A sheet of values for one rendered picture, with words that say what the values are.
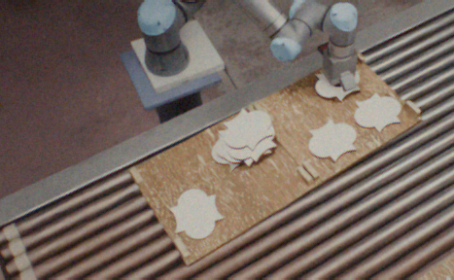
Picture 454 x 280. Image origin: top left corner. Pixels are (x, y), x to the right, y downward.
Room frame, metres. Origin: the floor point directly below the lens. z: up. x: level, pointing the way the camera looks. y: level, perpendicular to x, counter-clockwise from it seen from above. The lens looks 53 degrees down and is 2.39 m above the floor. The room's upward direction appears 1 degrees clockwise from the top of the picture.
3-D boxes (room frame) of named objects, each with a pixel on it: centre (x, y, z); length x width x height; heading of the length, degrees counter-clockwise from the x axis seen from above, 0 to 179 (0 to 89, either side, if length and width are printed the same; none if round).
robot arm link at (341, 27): (1.22, -0.12, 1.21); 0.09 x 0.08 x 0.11; 63
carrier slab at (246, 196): (0.87, 0.22, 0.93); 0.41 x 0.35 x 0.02; 126
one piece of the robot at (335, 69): (1.20, -0.13, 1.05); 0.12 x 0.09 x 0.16; 27
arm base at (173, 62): (1.35, 0.45, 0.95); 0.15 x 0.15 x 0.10
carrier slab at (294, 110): (1.11, -0.11, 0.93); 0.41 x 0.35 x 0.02; 126
